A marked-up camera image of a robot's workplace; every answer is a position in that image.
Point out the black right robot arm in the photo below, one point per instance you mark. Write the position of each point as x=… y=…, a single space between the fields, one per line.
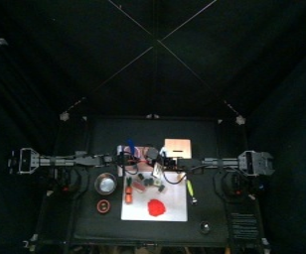
x=231 y=162

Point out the blue plastic tool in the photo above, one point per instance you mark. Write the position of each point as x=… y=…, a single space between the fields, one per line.
x=131 y=145

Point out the red toy food slice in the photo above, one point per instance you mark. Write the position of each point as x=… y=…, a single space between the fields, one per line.
x=156 y=207

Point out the orange toy carrot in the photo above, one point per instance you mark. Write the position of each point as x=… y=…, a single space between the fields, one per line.
x=128 y=195

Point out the wooden box with slot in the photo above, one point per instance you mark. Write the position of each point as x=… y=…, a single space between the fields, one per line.
x=178 y=148

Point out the dark toy food piece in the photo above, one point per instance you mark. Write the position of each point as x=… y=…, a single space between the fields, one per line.
x=140 y=176
x=162 y=188
x=148 y=181

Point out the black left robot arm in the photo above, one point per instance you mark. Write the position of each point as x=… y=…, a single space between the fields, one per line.
x=58 y=161

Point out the white toy knife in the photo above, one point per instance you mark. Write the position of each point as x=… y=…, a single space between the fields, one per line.
x=158 y=171

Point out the pink toy food piece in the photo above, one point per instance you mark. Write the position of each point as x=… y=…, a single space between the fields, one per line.
x=139 y=186

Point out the round metal knob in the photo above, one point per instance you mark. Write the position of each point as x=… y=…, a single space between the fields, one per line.
x=204 y=227

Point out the small metal bowl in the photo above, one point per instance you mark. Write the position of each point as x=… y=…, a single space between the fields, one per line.
x=105 y=184

